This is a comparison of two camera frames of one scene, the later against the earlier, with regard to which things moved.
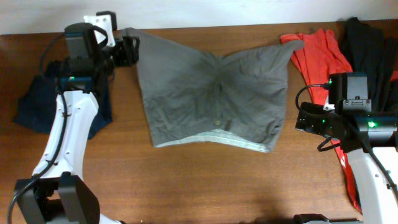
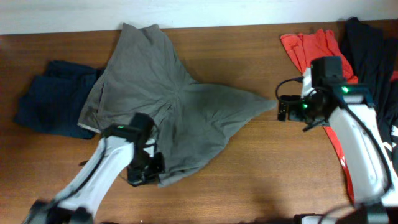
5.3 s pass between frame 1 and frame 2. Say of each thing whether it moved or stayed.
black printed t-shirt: stayed
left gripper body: moved
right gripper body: moved
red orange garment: stayed
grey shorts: moved
